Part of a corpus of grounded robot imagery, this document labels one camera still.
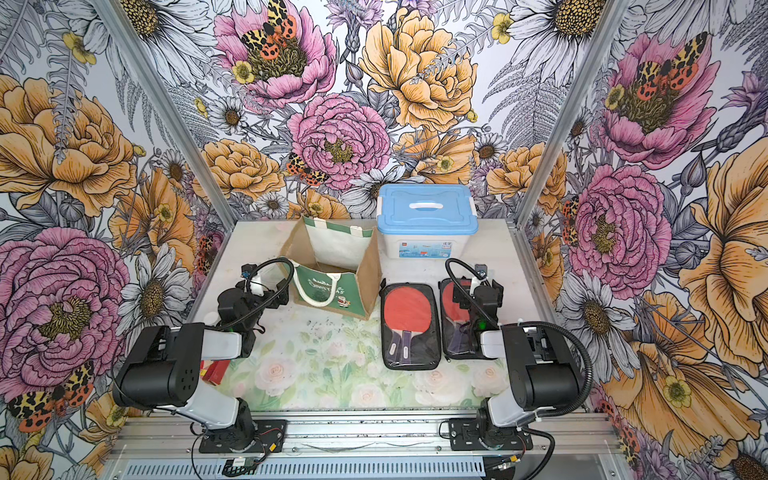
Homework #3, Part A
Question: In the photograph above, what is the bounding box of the red gift box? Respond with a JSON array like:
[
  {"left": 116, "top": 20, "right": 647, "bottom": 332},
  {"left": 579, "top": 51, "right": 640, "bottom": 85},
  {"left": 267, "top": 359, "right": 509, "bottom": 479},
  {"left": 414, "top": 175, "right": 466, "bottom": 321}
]
[{"left": 200, "top": 360, "right": 231, "bottom": 386}]

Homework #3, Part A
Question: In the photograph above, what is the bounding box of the green canvas tote bag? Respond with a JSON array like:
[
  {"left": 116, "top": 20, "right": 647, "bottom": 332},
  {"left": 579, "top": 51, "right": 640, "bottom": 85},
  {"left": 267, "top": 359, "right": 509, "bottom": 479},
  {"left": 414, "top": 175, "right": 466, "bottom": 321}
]
[{"left": 280, "top": 217, "right": 382, "bottom": 320}]

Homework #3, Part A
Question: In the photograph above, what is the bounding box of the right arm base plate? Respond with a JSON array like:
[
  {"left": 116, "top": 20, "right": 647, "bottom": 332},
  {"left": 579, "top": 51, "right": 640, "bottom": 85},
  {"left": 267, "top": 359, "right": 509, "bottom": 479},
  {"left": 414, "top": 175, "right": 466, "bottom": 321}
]
[{"left": 447, "top": 418, "right": 533, "bottom": 452}]

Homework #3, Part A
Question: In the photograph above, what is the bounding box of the aluminium front rail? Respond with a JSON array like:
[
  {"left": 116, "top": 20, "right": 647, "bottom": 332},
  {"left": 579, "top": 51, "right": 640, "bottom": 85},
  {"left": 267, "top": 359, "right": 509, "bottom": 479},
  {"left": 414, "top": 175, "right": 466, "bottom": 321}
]
[{"left": 109, "top": 409, "right": 620, "bottom": 460}]

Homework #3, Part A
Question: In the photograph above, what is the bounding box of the blue lid storage box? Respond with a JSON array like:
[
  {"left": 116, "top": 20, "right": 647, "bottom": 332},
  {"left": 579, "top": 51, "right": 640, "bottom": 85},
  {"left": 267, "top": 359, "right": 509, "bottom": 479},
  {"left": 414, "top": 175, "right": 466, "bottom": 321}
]
[{"left": 376, "top": 183, "right": 479, "bottom": 259}]

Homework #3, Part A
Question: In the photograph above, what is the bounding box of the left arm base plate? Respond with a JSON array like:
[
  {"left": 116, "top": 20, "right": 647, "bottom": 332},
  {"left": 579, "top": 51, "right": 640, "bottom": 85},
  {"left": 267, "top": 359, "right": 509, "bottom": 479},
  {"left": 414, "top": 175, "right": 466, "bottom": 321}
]
[{"left": 199, "top": 419, "right": 288, "bottom": 454}]

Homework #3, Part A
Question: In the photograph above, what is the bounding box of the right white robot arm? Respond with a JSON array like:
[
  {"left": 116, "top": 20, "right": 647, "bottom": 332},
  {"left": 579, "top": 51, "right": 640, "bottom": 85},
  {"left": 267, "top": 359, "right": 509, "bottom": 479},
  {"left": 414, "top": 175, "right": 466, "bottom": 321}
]
[{"left": 439, "top": 258, "right": 594, "bottom": 451}]

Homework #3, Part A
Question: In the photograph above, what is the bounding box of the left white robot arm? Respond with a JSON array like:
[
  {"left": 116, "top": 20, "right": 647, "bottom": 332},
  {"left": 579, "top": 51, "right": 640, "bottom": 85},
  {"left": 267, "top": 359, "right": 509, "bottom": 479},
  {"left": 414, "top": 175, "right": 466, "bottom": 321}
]
[{"left": 113, "top": 257, "right": 295, "bottom": 451}]

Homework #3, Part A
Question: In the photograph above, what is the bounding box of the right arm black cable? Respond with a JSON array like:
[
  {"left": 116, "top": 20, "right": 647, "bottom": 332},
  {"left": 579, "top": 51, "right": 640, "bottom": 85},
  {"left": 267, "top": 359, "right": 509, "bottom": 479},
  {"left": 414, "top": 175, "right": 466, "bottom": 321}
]
[{"left": 445, "top": 257, "right": 594, "bottom": 480}]

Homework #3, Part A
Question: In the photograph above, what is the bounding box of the ping pong paddle case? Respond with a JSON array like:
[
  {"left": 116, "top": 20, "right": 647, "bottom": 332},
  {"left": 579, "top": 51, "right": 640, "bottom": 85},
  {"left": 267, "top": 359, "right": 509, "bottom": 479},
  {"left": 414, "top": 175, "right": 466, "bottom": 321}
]
[
  {"left": 439, "top": 278, "right": 482, "bottom": 360},
  {"left": 379, "top": 280, "right": 442, "bottom": 371}
]

